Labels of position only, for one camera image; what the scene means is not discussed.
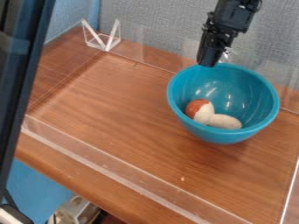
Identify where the clear acrylic barrier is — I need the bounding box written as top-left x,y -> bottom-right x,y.
114,27 -> 299,115
23,115 -> 251,224

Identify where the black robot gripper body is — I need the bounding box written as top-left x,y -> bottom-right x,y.
202,0 -> 262,44

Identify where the clear acrylic corner bracket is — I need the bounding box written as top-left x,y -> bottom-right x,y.
80,19 -> 122,52

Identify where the blue plastic bowl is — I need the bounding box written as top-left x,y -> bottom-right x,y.
167,63 -> 280,144

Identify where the clear acrylic back barrier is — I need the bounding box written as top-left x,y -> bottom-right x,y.
114,27 -> 299,115

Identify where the clear acrylic front barrier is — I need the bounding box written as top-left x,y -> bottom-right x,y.
23,115 -> 251,224

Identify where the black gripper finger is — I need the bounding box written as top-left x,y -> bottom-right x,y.
196,30 -> 234,67

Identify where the white device under table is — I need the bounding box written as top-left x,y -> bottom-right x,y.
47,196 -> 100,224

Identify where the white brown-capped toy mushroom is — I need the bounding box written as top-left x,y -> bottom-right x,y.
184,99 -> 242,130

